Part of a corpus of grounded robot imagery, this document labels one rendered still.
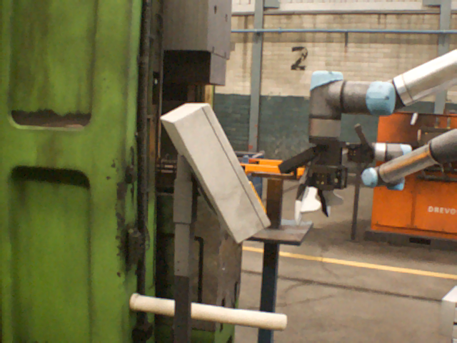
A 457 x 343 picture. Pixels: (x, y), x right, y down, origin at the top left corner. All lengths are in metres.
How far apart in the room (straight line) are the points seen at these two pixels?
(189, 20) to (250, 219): 0.78
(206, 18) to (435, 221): 3.88
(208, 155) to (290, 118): 8.48
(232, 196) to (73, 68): 0.70
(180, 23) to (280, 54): 8.00
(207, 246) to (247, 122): 8.15
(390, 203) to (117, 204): 3.95
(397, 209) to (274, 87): 5.00
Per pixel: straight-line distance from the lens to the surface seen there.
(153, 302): 1.55
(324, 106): 1.20
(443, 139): 1.98
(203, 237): 1.69
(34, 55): 1.64
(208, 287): 1.72
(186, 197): 1.20
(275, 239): 2.08
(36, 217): 1.66
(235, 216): 1.07
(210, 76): 1.67
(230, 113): 9.90
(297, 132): 9.48
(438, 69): 1.27
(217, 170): 1.05
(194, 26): 1.65
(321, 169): 1.21
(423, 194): 5.12
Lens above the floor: 1.19
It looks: 7 degrees down
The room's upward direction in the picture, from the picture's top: 2 degrees clockwise
